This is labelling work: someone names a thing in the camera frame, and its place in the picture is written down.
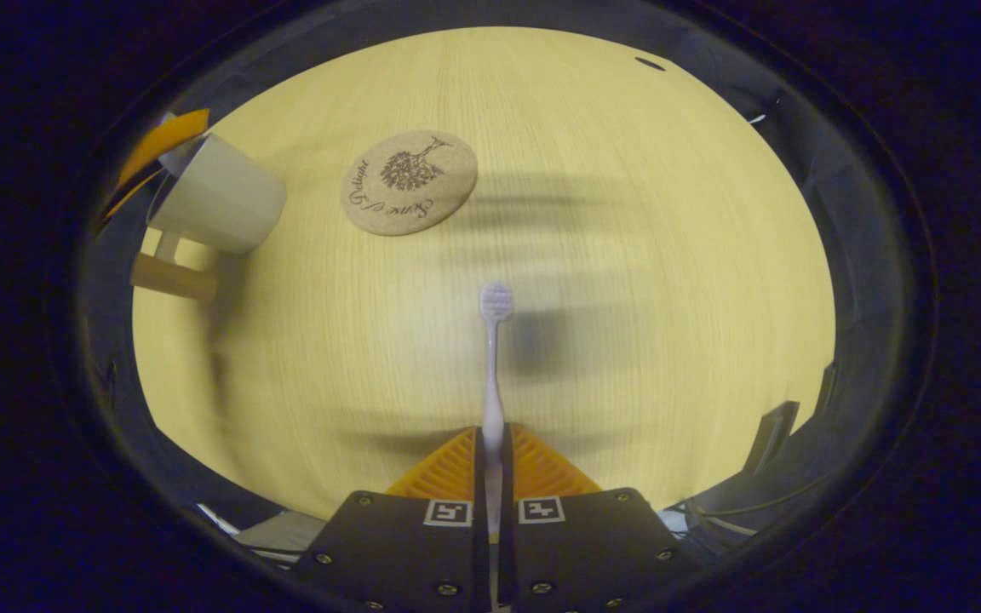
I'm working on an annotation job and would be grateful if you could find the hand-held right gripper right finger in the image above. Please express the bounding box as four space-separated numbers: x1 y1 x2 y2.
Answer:
501 423 697 613

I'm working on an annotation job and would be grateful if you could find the white toothbrush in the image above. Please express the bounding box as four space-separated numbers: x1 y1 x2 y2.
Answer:
478 283 515 610

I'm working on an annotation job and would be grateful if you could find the round cork coaster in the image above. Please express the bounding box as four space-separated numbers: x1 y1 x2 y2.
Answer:
341 129 479 238

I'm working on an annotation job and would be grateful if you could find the light wooden desktop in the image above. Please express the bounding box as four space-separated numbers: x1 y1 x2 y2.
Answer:
131 26 837 522

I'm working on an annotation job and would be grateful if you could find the white cup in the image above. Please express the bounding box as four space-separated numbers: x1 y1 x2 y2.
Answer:
146 132 289 256

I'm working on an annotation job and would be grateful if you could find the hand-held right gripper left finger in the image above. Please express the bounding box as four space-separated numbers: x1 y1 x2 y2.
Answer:
295 426 491 613

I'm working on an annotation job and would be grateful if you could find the black box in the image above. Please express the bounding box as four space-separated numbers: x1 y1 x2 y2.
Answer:
814 362 838 422

